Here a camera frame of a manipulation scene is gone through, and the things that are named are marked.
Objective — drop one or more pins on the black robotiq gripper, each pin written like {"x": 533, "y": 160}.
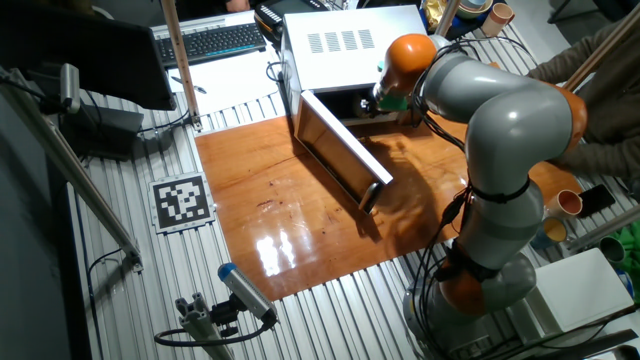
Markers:
{"x": 372, "y": 106}

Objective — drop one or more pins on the silver microwave oven body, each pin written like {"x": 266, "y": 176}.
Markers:
{"x": 345, "y": 50}

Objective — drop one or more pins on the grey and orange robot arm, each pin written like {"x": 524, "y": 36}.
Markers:
{"x": 520, "y": 130}

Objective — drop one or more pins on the pale green bowl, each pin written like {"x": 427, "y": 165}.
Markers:
{"x": 472, "y": 9}

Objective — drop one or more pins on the bare person hand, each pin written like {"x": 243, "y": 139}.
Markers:
{"x": 237, "y": 4}

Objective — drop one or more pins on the yellow crinkled bag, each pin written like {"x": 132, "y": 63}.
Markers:
{"x": 433, "y": 12}

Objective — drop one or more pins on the black and orange teach pendant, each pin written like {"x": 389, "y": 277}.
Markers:
{"x": 280, "y": 12}

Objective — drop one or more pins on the white paper sheets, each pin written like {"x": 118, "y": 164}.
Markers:
{"x": 225, "y": 80}

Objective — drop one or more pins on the pink cup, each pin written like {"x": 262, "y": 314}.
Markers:
{"x": 497, "y": 19}

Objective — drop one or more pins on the black computer keyboard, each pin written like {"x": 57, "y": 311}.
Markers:
{"x": 210, "y": 42}

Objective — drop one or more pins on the black pen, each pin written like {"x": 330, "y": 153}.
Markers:
{"x": 189, "y": 84}

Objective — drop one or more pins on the black and white marker plate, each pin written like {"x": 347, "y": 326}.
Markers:
{"x": 181, "y": 201}

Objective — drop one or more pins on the cream cup with orange inside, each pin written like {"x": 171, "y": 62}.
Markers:
{"x": 567, "y": 202}

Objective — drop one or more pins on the blue cup with yellow inside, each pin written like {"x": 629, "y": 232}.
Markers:
{"x": 552, "y": 231}

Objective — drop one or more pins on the slanted wooden bar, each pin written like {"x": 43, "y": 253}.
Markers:
{"x": 602, "y": 50}

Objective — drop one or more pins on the person in grey jacket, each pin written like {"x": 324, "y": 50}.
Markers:
{"x": 615, "y": 110}

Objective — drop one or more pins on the black smartphone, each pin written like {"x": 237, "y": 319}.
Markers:
{"x": 597, "y": 201}

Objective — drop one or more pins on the black flat box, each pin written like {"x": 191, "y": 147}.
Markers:
{"x": 102, "y": 132}

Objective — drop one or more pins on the white box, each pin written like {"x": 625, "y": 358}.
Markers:
{"x": 580, "y": 292}

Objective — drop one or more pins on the green cup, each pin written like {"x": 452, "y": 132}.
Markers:
{"x": 612, "y": 250}

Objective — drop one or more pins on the green cloth object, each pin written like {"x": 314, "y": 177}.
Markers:
{"x": 631, "y": 240}

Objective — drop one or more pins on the black computer monitor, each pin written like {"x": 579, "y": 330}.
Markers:
{"x": 85, "y": 55}

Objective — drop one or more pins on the grey webcam on beam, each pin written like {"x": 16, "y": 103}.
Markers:
{"x": 70, "y": 87}

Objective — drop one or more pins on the metal stand post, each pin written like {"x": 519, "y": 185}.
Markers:
{"x": 446, "y": 16}

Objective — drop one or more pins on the upright wooden post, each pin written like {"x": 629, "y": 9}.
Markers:
{"x": 180, "y": 60}

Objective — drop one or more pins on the silver camera with blue end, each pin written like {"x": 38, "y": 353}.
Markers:
{"x": 247, "y": 292}

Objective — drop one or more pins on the short aluminium frame beam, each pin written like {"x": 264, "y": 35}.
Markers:
{"x": 605, "y": 227}

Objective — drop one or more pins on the grey aluminium camera bracket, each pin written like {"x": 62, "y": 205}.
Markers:
{"x": 200, "y": 325}

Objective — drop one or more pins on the long aluminium frame beam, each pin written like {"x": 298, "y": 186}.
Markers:
{"x": 65, "y": 160}

